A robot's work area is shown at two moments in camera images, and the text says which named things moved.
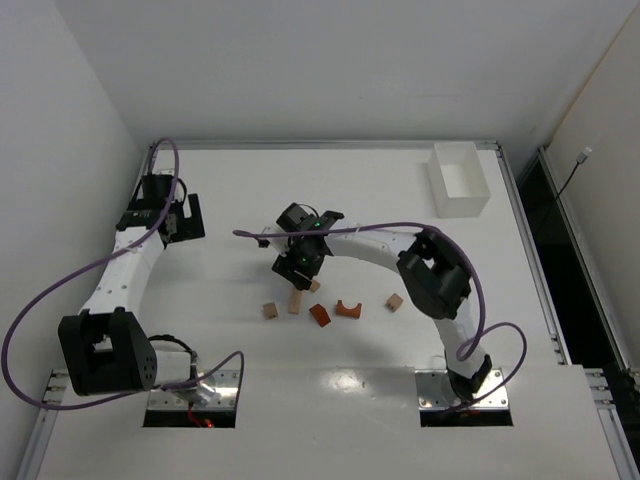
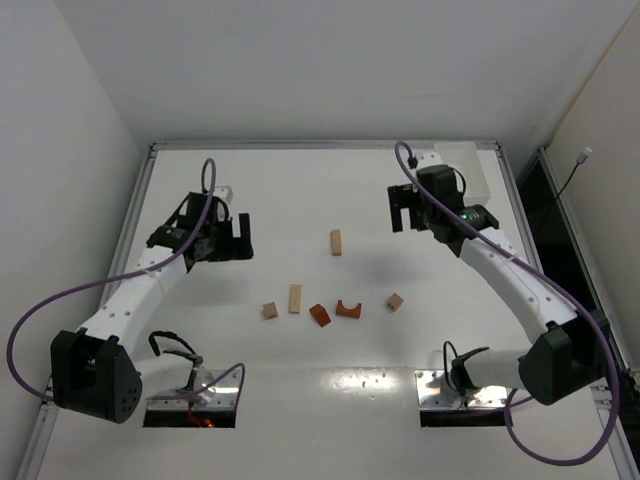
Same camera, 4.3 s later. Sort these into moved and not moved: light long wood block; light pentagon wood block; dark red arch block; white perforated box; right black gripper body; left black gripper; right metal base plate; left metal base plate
Moved: left black gripper; right black gripper body
Not moved: left metal base plate; light pentagon wood block; dark red arch block; light long wood block; white perforated box; right metal base plate
